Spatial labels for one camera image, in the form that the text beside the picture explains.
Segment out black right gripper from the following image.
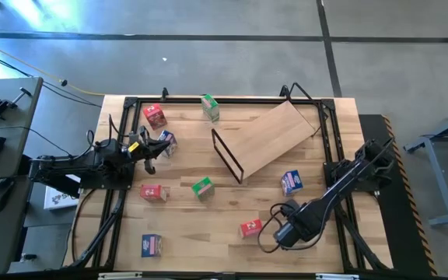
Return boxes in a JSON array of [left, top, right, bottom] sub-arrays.
[[273, 200, 320, 250]]

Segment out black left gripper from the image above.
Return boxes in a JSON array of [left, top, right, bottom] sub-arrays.
[[127, 125, 171, 175]]

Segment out blue Frosted Flakes cereal box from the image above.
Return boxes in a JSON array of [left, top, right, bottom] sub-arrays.
[[280, 169, 304, 198], [156, 129, 179, 159], [141, 233, 163, 258]]

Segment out red Froot Loops cereal box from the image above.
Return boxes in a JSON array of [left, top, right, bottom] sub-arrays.
[[238, 218, 264, 240], [139, 184, 170, 203], [142, 103, 168, 131]]

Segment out green Apple Jacks cereal box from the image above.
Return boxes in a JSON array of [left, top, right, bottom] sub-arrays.
[[200, 93, 221, 124], [191, 176, 216, 201]]

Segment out black hazard-striped floor mat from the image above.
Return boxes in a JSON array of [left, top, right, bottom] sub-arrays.
[[358, 114, 439, 278]]

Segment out white printed box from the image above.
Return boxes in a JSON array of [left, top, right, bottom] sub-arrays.
[[44, 173, 82, 211]]

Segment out black support beam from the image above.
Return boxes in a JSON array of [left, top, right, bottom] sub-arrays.
[[17, 153, 34, 178]]

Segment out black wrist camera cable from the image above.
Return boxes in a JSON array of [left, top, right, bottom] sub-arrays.
[[256, 201, 299, 254]]

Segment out silver metal bracket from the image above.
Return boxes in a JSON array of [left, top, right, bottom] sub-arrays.
[[98, 271, 143, 280], [315, 273, 360, 280]]

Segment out wooden shelf with black frame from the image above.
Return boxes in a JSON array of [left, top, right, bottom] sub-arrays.
[[211, 100, 318, 185]]

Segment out black floor cable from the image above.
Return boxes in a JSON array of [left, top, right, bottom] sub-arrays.
[[0, 46, 103, 109]]

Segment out black aluminium table frame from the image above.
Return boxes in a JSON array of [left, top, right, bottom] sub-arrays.
[[68, 95, 394, 273]]

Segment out thin black bent cable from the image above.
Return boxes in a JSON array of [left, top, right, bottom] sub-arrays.
[[289, 81, 330, 135]]

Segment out black keyboard cable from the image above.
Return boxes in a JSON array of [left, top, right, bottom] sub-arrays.
[[0, 124, 74, 157]]

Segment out yellow floor cable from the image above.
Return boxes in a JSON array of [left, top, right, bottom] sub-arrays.
[[0, 36, 105, 97]]

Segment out grey metal desk frame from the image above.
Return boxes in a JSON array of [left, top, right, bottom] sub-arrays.
[[402, 100, 448, 227]]

